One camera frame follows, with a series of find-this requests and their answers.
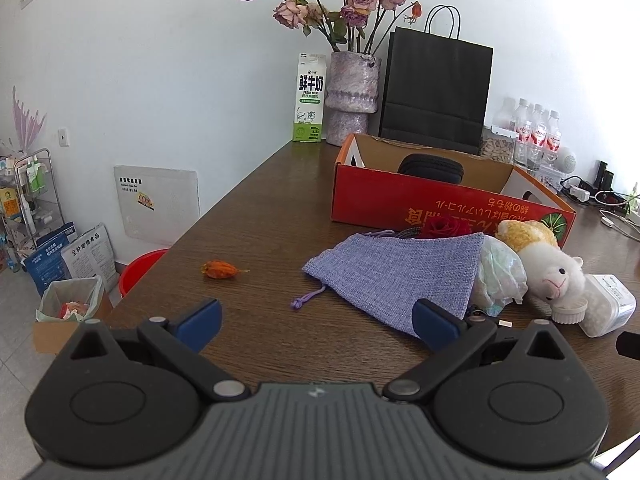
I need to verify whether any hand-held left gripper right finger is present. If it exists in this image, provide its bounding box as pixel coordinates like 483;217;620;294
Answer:
382;298;576;404

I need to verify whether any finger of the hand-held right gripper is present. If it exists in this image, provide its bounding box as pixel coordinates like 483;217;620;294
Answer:
616;331;640;359

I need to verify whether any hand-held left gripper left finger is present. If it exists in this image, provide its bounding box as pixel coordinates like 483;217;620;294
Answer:
57;298;251;403

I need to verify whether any clear plastic jar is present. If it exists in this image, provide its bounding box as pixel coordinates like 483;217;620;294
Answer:
577;274;637;338

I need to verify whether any purple drawstring pouch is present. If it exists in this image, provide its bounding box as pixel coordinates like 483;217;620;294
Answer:
291;231;486;339

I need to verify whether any white green plastic bundle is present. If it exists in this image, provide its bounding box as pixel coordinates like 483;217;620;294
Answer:
470;235;529;317

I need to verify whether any red rose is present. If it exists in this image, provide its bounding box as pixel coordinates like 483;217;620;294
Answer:
420;215;473;240

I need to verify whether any white yellow plush sheep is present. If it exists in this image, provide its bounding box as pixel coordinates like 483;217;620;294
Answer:
495;219;586;306

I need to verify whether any red cardboard box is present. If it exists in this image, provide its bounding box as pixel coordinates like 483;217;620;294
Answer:
330;133;577;251

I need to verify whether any clear container of seeds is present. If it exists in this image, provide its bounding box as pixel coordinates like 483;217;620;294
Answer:
479;125;517;163

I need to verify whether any orange dried fruit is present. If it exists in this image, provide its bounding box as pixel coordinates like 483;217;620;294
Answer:
201;260;250;280

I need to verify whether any red bucket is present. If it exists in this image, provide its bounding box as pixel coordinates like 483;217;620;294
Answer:
119;248;171;297

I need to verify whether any white pet food bag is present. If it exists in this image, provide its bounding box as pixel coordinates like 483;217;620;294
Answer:
61;222;121;293

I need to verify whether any white board with sticker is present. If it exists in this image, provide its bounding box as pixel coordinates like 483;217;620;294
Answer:
114;165;201;240

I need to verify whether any white bin liner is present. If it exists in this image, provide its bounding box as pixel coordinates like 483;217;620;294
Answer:
36;275;104;323

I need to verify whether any cardboard trash bin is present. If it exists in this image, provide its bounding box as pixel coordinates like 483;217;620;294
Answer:
32;287;113;356

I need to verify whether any black zip case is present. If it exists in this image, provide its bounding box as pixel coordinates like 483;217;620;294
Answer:
397;154;466;183

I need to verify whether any blue pet food bag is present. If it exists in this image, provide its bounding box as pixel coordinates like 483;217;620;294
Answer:
22;222;78;298

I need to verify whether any white printed tin box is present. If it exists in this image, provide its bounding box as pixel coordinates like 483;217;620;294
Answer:
537;167;571;191

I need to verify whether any clear drinking glass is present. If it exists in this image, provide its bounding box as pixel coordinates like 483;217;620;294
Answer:
514;141;543;170

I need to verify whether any group of small toiletry bottles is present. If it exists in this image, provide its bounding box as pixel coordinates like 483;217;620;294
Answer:
0;156;51;241

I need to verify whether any black paper bag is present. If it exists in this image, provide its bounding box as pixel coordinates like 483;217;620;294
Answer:
378;5;495;156

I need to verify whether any purple textured vase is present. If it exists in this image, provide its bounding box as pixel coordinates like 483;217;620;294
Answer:
324;51;382;147

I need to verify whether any white green milk carton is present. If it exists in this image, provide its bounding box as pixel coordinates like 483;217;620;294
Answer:
292;52;327;143

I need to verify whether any white magnetic charger cable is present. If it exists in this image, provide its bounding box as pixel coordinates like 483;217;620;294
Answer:
599;210;640;241

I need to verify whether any metal wire rack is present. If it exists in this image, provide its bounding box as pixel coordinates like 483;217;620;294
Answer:
0;148;66;273

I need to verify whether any purple wall sticker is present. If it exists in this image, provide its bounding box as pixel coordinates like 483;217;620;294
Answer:
11;85;48;153

